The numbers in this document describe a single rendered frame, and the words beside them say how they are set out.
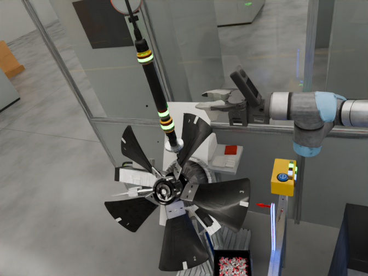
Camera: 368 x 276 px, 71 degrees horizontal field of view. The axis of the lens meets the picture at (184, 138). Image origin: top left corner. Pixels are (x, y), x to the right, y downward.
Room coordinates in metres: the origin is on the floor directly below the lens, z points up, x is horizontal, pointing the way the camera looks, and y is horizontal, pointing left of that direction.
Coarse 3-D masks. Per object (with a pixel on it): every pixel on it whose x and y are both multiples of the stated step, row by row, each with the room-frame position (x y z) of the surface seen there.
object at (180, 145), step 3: (177, 138) 0.78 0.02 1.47; (168, 141) 0.78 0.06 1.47; (180, 141) 0.76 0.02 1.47; (165, 144) 0.77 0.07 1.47; (168, 144) 0.76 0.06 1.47; (177, 144) 0.75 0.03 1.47; (180, 144) 0.74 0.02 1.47; (165, 147) 0.75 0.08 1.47; (168, 147) 0.75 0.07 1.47; (171, 147) 0.74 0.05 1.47; (174, 147) 0.74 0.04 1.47; (177, 147) 0.73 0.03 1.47; (180, 147) 0.73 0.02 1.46; (168, 150) 0.73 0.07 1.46; (171, 150) 0.73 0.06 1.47; (174, 150) 0.72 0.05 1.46; (177, 150) 0.72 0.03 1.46
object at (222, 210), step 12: (240, 180) 0.72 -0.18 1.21; (204, 192) 0.73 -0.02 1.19; (216, 192) 0.71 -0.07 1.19; (228, 192) 0.69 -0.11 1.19; (204, 204) 0.67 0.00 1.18; (216, 204) 0.65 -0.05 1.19; (228, 204) 0.64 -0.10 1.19; (216, 216) 0.61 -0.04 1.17; (228, 216) 0.59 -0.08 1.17; (240, 216) 0.58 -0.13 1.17; (240, 228) 0.54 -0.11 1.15
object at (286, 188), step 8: (280, 160) 0.88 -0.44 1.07; (288, 160) 0.87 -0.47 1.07; (280, 168) 0.83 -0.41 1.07; (288, 168) 0.82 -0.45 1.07; (272, 176) 0.80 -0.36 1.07; (288, 176) 0.77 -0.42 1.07; (272, 184) 0.77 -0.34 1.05; (280, 184) 0.75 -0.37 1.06; (288, 184) 0.74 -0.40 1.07; (272, 192) 0.77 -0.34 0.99; (280, 192) 0.75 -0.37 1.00; (288, 192) 0.73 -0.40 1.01
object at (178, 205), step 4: (180, 200) 0.77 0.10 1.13; (172, 204) 0.76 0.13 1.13; (176, 204) 0.76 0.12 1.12; (180, 204) 0.76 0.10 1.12; (168, 208) 0.74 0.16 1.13; (172, 208) 0.75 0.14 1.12; (176, 208) 0.75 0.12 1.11; (184, 208) 0.75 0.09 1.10; (168, 212) 0.73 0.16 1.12; (172, 212) 0.73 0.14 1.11; (176, 212) 0.73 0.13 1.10; (180, 212) 0.73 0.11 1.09; (184, 212) 0.74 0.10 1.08; (168, 216) 0.72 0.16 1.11; (172, 216) 0.72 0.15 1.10; (176, 216) 0.72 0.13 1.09
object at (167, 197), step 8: (168, 176) 0.83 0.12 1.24; (184, 176) 0.84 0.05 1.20; (160, 184) 0.80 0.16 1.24; (168, 184) 0.78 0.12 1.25; (176, 184) 0.78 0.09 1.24; (184, 184) 0.82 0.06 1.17; (152, 192) 0.79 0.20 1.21; (160, 192) 0.78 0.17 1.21; (168, 192) 0.76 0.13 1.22; (176, 192) 0.74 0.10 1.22; (160, 200) 0.75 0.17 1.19; (168, 200) 0.74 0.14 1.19; (176, 200) 0.75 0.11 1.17
